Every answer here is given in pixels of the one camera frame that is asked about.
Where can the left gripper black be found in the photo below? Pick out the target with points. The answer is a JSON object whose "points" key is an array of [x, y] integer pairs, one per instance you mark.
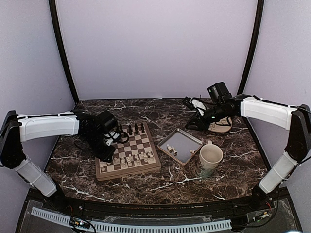
{"points": [[107, 156]]}

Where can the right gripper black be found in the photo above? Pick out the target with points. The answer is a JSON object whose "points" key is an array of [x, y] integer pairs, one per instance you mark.
{"points": [[202, 124]]}

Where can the white chess piece tall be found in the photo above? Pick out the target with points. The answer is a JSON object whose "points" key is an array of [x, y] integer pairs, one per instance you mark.
{"points": [[129, 159]]}

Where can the white bishop chess piece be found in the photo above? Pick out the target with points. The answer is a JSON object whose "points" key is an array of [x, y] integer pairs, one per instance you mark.
{"points": [[123, 163]]}

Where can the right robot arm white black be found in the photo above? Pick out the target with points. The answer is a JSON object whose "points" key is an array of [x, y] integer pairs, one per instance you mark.
{"points": [[282, 128]]}

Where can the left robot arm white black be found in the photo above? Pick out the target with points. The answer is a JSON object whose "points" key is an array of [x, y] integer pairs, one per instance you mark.
{"points": [[19, 129]]}

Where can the wooden chess board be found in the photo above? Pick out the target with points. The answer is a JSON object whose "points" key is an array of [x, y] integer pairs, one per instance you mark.
{"points": [[141, 142]]}

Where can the beige decorated ceramic plate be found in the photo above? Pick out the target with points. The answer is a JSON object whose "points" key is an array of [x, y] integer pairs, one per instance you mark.
{"points": [[223, 126]]}

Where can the metal tray wood rim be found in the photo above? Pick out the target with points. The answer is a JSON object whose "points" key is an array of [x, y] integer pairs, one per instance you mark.
{"points": [[183, 143]]}

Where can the ceramic mug shell print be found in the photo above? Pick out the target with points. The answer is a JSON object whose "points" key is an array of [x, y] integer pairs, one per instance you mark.
{"points": [[210, 156]]}

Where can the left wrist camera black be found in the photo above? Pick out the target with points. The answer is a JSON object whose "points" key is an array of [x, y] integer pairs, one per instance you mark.
{"points": [[107, 121]]}

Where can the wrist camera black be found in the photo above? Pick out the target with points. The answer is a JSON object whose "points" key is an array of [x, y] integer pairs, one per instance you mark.
{"points": [[107, 121], [219, 93]]}

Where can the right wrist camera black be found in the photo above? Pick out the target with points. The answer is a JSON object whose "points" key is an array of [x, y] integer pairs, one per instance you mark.
{"points": [[219, 93]]}

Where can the white slotted cable duct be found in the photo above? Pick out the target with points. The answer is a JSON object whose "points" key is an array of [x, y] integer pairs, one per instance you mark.
{"points": [[128, 226]]}

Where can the black front rail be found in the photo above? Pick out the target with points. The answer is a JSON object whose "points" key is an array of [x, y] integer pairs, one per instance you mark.
{"points": [[170, 201]]}

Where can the right black frame post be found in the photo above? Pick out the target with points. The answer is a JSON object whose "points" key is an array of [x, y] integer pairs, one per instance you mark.
{"points": [[252, 46]]}

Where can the black frame post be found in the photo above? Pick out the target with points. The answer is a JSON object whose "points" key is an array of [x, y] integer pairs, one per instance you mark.
{"points": [[61, 50], [252, 46]]}

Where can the left black frame post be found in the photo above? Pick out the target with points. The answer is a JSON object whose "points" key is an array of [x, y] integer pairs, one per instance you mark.
{"points": [[61, 50]]}

